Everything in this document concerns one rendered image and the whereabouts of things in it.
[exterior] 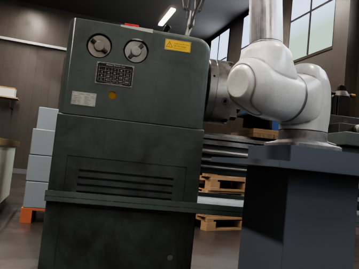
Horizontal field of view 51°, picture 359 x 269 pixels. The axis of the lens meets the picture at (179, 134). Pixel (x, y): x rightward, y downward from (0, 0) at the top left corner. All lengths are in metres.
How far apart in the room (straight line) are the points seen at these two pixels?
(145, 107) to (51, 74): 9.24
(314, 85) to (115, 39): 0.82
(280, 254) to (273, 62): 0.54
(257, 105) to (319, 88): 0.25
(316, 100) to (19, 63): 9.97
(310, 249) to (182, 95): 0.78
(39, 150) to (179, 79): 2.47
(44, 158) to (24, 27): 7.52
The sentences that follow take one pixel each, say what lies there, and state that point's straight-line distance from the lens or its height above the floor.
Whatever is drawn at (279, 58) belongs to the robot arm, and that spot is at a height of 1.03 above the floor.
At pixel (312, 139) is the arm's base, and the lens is 1.21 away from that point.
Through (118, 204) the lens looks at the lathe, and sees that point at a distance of 1.50.
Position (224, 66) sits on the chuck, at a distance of 1.77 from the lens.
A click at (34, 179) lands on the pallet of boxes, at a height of 0.41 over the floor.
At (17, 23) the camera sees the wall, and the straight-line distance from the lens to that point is 11.10.
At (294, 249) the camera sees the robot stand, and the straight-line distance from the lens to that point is 1.15.
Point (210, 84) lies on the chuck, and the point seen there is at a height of 1.08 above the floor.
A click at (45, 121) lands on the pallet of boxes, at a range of 4.23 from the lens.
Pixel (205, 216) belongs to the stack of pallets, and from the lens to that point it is 4.21.
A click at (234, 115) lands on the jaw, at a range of 1.81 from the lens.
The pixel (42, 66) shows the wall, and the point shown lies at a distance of 10.77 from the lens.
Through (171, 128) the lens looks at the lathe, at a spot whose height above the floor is 0.85.
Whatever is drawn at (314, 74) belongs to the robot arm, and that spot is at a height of 1.03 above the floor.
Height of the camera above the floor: 0.72
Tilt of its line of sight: 4 degrees up
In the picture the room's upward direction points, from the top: 6 degrees clockwise
